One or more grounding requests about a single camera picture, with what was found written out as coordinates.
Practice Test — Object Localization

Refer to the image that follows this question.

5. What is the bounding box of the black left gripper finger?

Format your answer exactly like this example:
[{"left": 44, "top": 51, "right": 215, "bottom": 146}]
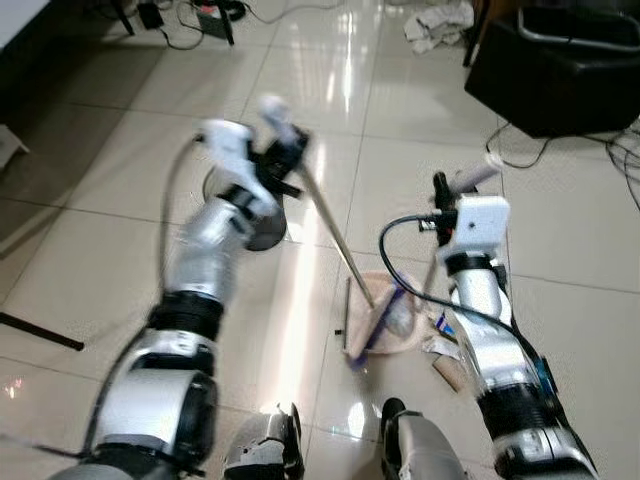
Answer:
[{"left": 278, "top": 128, "right": 313, "bottom": 169}]

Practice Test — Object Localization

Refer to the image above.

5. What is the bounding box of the metal-handled blue bristle broom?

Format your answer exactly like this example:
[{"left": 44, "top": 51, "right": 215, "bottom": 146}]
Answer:
[{"left": 257, "top": 92, "right": 413, "bottom": 373}]

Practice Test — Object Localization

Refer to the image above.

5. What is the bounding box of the pink long-handled dustpan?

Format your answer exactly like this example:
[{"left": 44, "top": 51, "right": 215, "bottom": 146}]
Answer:
[{"left": 339, "top": 154, "right": 503, "bottom": 364}]

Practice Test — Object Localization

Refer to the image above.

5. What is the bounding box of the black floor bar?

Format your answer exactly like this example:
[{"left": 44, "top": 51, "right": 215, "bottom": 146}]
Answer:
[{"left": 0, "top": 311, "right": 87, "bottom": 353}]

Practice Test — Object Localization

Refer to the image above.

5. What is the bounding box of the black round waste bin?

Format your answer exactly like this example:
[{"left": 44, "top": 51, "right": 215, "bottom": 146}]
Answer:
[{"left": 203, "top": 165, "right": 292, "bottom": 253}]

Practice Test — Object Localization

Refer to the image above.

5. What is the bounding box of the white paper scrap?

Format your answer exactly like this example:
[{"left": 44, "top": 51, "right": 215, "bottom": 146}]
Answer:
[{"left": 419, "top": 334, "right": 464, "bottom": 362}]

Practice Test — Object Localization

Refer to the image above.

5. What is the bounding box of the brown cardboard scrap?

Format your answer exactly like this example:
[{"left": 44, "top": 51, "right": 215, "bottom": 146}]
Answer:
[{"left": 431, "top": 354, "right": 473, "bottom": 394}]

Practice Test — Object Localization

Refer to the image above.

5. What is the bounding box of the black power strip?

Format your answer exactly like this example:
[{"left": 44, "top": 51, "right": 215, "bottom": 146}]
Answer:
[{"left": 193, "top": 3, "right": 238, "bottom": 47}]

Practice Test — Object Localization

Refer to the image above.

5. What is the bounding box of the black square ottoman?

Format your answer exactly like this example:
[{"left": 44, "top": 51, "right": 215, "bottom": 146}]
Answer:
[{"left": 464, "top": 5, "right": 640, "bottom": 140}]

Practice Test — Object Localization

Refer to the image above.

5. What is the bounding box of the crumpled white cloth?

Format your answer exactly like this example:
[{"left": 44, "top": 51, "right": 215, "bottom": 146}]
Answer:
[{"left": 403, "top": 3, "right": 477, "bottom": 55}]

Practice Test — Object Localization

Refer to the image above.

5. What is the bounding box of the dark wooden furniture leg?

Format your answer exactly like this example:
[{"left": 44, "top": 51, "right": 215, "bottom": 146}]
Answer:
[{"left": 462, "top": 0, "right": 493, "bottom": 70}]

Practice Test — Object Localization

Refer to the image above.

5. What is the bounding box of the black power adapter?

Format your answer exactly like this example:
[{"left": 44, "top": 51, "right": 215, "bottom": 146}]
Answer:
[{"left": 138, "top": 1, "right": 167, "bottom": 31}]

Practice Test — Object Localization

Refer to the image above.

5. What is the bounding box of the robot right leg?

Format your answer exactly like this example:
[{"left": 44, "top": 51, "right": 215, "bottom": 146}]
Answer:
[{"left": 379, "top": 396, "right": 473, "bottom": 480}]

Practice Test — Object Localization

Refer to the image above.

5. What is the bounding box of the robot leg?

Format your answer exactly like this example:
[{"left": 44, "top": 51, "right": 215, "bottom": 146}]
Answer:
[
  {"left": 221, "top": 402, "right": 307, "bottom": 480},
  {"left": 379, "top": 396, "right": 473, "bottom": 480}
]

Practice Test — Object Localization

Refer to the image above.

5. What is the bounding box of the robot left leg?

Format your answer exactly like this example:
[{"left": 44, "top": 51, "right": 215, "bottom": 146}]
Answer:
[{"left": 221, "top": 402, "right": 307, "bottom": 480}]

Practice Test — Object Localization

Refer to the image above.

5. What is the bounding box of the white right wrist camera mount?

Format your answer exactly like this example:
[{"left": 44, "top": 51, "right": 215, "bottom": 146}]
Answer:
[{"left": 444, "top": 195, "right": 512, "bottom": 258}]

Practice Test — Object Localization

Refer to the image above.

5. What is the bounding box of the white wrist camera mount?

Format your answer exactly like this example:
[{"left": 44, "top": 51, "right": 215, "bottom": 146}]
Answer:
[
  {"left": 444, "top": 195, "right": 512, "bottom": 258},
  {"left": 194, "top": 117, "right": 258, "bottom": 189}
]

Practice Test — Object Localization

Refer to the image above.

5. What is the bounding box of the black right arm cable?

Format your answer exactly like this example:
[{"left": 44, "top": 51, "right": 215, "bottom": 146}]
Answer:
[{"left": 377, "top": 212, "right": 549, "bottom": 403}]

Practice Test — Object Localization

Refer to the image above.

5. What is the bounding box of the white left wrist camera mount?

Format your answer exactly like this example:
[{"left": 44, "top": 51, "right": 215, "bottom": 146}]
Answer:
[{"left": 194, "top": 117, "right": 258, "bottom": 189}]

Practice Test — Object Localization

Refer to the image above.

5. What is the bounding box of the thin black floor cable loop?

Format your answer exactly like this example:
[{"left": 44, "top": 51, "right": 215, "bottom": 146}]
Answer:
[{"left": 484, "top": 120, "right": 551, "bottom": 171}]

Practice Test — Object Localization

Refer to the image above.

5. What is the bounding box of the grey left arm cable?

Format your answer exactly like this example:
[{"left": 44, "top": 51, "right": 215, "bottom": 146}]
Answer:
[{"left": 84, "top": 134, "right": 207, "bottom": 456}]

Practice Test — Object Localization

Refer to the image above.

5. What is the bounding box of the black floor cable bundle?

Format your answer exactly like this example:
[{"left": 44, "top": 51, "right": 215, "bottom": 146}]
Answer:
[{"left": 603, "top": 118, "right": 640, "bottom": 213}]

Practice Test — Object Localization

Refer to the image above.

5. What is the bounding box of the grey metal tube frame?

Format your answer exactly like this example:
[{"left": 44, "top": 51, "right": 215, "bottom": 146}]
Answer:
[{"left": 517, "top": 7, "right": 640, "bottom": 54}]

